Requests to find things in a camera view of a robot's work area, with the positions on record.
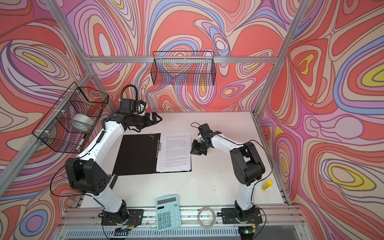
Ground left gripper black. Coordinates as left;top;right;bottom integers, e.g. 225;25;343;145
130;111;163;130

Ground printed paper stack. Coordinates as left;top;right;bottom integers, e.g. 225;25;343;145
156;132;192;173

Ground white folder black inside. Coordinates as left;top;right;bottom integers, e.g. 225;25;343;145
112;132;193;177

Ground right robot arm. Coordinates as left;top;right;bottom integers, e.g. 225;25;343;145
191;123;266;223

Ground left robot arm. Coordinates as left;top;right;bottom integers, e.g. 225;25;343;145
64;85;162;225

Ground metal folder clip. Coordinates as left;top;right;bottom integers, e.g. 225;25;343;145
156;140;161;158

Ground teal calculator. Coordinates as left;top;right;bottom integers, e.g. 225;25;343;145
156;195;182;232

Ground black marker pen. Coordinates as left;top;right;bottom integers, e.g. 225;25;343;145
76;135;87;153

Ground yellow marker pen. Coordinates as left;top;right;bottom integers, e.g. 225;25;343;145
261;180;274;191

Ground black wire basket back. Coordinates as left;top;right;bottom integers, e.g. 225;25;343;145
151;50;216;86

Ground black wire basket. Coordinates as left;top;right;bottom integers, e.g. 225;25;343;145
32;82;109;154
151;50;216;86

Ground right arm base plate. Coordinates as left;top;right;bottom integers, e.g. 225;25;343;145
221;207;263;226

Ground coiled clear cable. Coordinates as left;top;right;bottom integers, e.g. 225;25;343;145
197;206;217;229

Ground black wire basket left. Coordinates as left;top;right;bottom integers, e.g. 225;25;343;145
32;82;109;154

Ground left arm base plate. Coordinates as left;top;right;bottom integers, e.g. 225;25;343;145
98;209;144;227

